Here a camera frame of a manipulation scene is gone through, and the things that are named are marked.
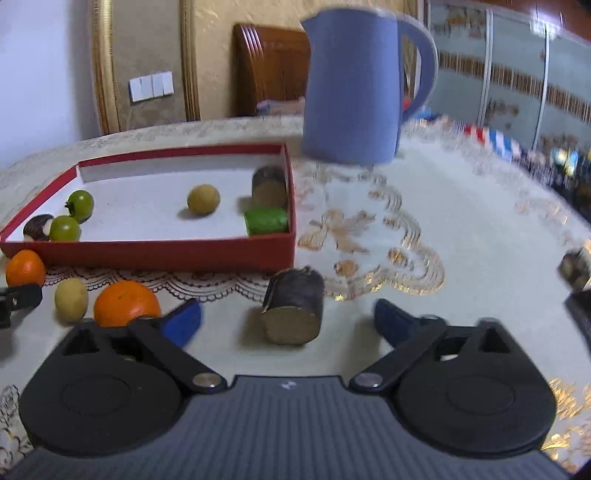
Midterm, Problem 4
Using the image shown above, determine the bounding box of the small yellow-green fruit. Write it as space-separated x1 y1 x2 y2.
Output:
187 184 221 216

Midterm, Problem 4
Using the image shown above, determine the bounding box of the pile of colourful clutter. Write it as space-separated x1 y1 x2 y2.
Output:
522 145 591 206

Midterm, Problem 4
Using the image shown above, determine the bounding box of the orange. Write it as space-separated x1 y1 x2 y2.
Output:
6 250 47 287
93 280 162 328

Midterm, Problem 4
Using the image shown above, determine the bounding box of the striped cloth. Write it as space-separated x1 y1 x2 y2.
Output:
462 124 523 161

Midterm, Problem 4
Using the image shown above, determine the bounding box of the small dark sugarcane piece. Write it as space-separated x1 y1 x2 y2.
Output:
558 247 591 291

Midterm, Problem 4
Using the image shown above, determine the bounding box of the blue plastic pitcher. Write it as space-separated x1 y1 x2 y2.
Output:
300 7 438 166

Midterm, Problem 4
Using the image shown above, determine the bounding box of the red cardboard box tray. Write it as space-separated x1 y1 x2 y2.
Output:
0 143 297 274

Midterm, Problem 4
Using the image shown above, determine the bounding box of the crumpled bedding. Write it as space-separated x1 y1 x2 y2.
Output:
256 96 306 116

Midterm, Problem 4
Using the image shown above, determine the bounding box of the black object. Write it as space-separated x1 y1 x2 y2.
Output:
564 290 591 356

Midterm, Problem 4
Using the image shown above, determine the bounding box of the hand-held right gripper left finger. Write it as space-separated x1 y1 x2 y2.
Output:
60 298 228 394

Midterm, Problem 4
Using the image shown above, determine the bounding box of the patterned glass wardrobe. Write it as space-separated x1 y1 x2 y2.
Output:
424 0 591 153

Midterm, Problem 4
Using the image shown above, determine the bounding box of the large yellow-green fruit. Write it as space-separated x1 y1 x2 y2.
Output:
54 277 89 322

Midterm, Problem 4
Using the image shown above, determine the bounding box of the green cucumber piece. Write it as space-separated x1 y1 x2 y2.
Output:
244 207 290 236

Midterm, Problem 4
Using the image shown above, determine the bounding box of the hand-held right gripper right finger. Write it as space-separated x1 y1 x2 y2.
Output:
349 299 532 393

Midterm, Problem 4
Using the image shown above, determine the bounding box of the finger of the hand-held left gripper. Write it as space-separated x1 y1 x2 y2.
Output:
0 284 43 329

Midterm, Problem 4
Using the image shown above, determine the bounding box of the wooden bed headboard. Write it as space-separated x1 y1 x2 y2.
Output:
233 24 311 117

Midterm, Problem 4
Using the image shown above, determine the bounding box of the green tomato with stem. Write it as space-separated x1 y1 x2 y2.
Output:
65 189 95 223

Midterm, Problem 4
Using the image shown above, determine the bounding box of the white wall light switch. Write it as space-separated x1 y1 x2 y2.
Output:
129 71 175 103

